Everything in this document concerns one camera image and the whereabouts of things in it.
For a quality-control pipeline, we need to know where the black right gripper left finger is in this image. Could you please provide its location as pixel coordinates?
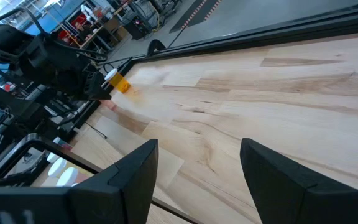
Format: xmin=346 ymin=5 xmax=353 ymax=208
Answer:
xmin=70 ymin=139 xmax=160 ymax=224

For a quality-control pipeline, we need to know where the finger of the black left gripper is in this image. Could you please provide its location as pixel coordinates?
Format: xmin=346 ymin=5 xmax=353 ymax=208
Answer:
xmin=82 ymin=73 xmax=113 ymax=101

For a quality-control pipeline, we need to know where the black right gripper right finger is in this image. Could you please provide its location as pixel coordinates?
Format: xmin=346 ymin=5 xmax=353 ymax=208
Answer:
xmin=240 ymin=138 xmax=357 ymax=224

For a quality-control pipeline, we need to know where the person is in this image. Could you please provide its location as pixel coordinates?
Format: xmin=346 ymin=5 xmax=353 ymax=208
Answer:
xmin=73 ymin=20 xmax=93 ymax=42

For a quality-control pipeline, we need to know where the wooden shelf black metal frame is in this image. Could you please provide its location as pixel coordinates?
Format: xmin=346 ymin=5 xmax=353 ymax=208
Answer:
xmin=0 ymin=133 xmax=203 ymax=224

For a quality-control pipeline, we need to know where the black frame clamp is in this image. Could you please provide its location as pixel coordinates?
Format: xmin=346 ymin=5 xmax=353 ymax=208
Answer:
xmin=147 ymin=39 xmax=167 ymax=57

